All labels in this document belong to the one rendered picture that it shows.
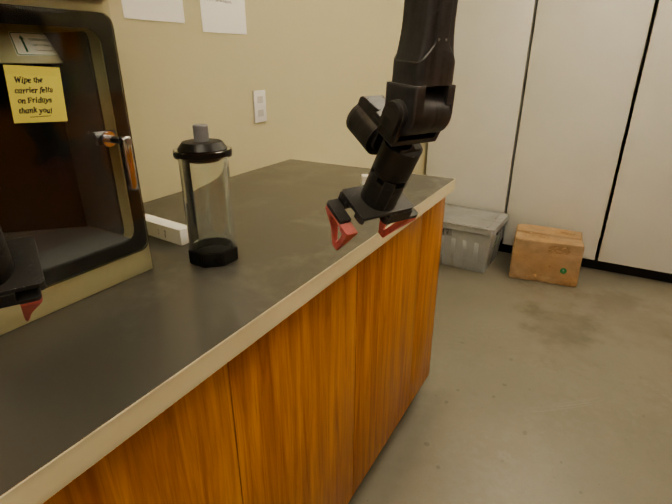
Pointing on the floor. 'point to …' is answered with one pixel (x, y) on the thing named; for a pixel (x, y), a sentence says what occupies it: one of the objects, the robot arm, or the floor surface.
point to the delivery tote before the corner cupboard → (471, 237)
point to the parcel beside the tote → (546, 255)
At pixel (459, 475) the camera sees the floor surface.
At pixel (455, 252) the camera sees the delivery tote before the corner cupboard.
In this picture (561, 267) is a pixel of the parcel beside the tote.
